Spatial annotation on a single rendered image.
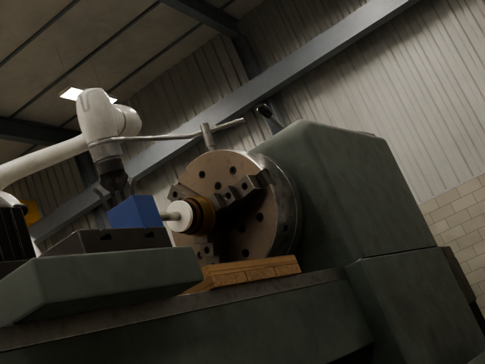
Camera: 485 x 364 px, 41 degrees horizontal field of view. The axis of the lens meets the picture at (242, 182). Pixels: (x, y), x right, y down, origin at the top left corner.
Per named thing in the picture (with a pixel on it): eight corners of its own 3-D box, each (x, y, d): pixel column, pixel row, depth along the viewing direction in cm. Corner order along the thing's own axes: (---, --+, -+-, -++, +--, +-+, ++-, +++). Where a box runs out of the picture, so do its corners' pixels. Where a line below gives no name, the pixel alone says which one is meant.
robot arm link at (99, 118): (110, 135, 179) (130, 136, 192) (96, 81, 180) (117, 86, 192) (77, 146, 182) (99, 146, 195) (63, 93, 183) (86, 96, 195)
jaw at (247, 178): (231, 199, 154) (265, 170, 149) (241, 217, 152) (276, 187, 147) (203, 198, 145) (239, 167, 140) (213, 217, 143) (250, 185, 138)
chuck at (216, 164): (209, 294, 164) (178, 178, 171) (313, 257, 148) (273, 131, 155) (188, 297, 157) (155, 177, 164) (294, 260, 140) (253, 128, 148)
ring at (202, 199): (185, 206, 151) (159, 206, 144) (213, 188, 147) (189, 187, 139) (199, 243, 149) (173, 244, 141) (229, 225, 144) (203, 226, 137)
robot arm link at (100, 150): (88, 146, 190) (94, 166, 190) (86, 143, 181) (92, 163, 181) (118, 139, 191) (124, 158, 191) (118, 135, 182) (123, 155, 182)
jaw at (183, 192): (213, 219, 157) (180, 198, 163) (221, 200, 156) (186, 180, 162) (185, 219, 148) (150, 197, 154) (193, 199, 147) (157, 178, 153)
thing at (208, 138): (221, 166, 160) (208, 123, 162) (220, 164, 158) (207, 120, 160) (212, 168, 160) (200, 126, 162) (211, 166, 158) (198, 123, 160)
